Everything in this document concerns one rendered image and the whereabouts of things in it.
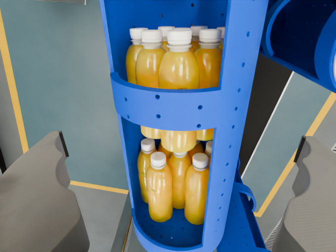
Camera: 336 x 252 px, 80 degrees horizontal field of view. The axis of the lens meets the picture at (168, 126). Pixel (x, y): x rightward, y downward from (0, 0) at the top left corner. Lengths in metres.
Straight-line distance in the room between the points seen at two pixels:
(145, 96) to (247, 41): 0.17
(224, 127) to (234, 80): 0.08
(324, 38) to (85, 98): 1.58
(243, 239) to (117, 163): 1.34
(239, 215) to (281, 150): 0.99
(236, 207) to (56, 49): 1.61
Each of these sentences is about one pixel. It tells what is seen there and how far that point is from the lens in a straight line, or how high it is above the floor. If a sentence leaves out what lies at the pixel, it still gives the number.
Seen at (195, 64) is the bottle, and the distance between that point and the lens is 0.34.
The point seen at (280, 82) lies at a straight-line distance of 1.58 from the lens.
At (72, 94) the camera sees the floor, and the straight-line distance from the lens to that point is 1.84.
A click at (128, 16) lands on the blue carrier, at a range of 0.51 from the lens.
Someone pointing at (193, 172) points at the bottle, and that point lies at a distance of 0.52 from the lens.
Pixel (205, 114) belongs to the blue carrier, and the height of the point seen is 1.23.
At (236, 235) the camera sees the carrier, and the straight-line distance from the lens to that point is 1.17.
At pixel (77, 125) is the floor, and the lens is 1.96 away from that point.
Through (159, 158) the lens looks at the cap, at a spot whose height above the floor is 1.12.
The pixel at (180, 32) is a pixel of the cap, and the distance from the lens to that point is 0.33.
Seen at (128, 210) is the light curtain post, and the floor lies 0.67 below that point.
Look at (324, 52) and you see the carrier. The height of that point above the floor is 1.00.
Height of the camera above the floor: 1.52
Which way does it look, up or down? 60 degrees down
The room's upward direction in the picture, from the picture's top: 173 degrees counter-clockwise
